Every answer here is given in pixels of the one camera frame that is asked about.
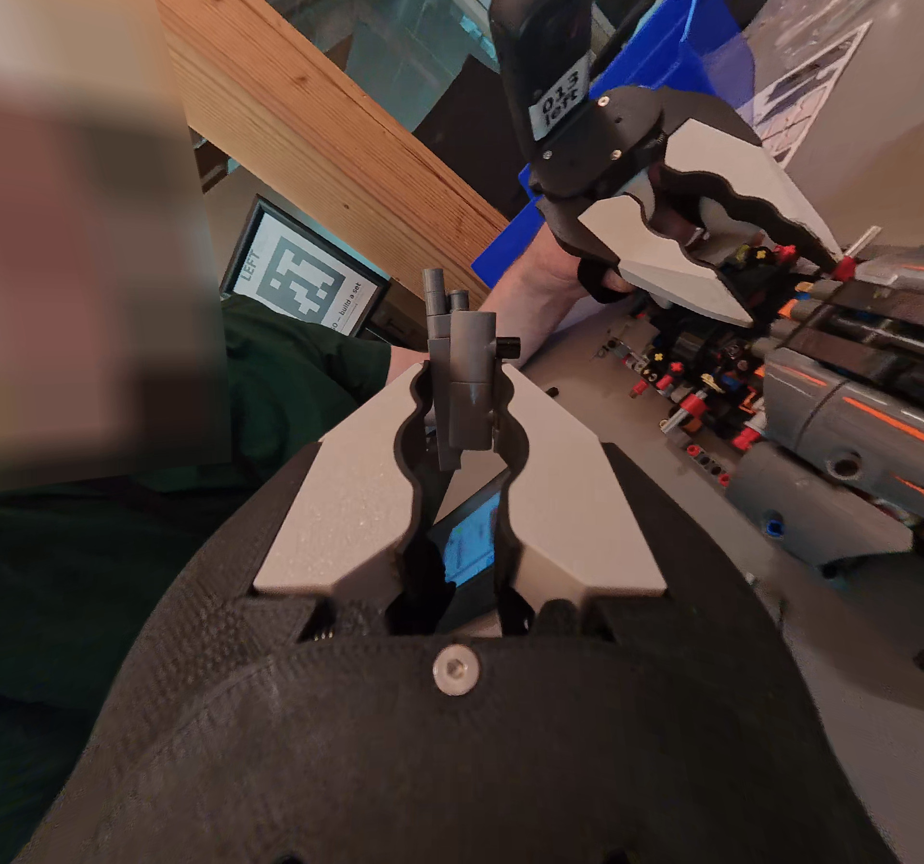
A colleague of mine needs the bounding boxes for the lego sticker sheet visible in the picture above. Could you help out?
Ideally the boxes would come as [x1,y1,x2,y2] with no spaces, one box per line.
[751,19,874,168]

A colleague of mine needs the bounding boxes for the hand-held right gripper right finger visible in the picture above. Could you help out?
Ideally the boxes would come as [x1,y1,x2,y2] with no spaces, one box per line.
[494,362,668,619]

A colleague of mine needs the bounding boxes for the small lego beam assembly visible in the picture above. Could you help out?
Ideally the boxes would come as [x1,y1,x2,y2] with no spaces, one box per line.
[422,268,522,473]

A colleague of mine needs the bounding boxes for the grey and black lego car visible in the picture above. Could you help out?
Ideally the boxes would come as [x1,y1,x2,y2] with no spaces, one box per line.
[599,225,924,580]

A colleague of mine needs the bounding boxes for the blue bin with square tag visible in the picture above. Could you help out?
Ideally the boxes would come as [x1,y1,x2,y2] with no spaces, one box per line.
[473,0,757,292]

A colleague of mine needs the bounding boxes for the framed tag sign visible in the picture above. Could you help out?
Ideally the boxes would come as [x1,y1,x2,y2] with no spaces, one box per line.
[220,194,392,339]

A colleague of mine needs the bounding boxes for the person's left hand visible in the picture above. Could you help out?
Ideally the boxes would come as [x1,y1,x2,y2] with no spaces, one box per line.
[648,165,707,245]

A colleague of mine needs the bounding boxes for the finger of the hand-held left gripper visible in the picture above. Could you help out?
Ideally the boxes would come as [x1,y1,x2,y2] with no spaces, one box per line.
[658,119,843,274]
[577,193,755,328]

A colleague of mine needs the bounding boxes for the wooden post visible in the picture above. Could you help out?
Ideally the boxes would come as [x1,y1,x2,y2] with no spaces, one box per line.
[137,0,511,302]

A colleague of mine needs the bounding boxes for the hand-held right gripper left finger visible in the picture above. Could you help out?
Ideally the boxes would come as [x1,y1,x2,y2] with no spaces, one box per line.
[253,362,433,616]

